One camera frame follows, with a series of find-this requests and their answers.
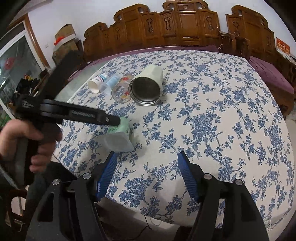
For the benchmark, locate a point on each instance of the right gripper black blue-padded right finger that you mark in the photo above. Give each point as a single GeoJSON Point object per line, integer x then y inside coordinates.
{"type": "Point", "coordinates": [227, 210]}

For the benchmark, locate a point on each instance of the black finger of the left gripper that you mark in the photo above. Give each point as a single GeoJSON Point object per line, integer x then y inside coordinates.
{"type": "Point", "coordinates": [73, 112]}

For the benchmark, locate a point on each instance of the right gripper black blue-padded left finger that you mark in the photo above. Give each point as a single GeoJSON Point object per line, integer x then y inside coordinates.
{"type": "Point", "coordinates": [67, 210]}

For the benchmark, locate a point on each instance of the green translucent plastic cup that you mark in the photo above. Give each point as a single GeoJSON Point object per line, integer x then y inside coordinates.
{"type": "Point", "coordinates": [117, 138]}

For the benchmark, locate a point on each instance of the white paper cup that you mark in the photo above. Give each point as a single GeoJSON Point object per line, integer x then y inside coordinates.
{"type": "Point", "coordinates": [95, 82]}

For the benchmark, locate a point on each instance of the person's left hand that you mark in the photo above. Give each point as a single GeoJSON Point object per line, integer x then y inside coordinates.
{"type": "Point", "coordinates": [47, 138]}

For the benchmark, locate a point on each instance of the clear blue-labelled plastic bottle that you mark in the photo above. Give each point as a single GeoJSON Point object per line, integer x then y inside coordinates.
{"type": "Point", "coordinates": [107, 86]}

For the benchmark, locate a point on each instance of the cardboard box with red item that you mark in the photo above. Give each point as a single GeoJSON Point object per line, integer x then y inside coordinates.
{"type": "Point", "coordinates": [64, 35]}

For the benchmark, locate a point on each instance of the clear glass with maple leaves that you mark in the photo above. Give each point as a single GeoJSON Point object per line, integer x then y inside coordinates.
{"type": "Point", "coordinates": [120, 92]}

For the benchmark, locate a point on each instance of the white steel-lined tumbler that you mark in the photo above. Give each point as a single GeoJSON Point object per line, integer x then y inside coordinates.
{"type": "Point", "coordinates": [146, 88]}

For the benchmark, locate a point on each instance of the blue floral tablecloth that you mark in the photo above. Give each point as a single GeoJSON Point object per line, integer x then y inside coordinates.
{"type": "Point", "coordinates": [216, 109]}

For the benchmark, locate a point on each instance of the purple seat cushion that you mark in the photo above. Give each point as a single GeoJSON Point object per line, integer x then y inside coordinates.
{"type": "Point", "coordinates": [270, 75]}

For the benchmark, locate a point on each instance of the carved wooden sofa bench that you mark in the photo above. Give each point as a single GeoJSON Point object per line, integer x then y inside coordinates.
{"type": "Point", "coordinates": [181, 23]}

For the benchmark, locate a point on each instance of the red and gold sign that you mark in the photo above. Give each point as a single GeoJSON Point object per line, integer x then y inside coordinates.
{"type": "Point", "coordinates": [282, 47]}

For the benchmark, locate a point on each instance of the carved wooden armchair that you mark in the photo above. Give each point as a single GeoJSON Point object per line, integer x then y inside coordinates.
{"type": "Point", "coordinates": [254, 38]}

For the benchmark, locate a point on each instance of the glass door with frame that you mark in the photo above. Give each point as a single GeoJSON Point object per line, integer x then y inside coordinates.
{"type": "Point", "coordinates": [20, 55]}

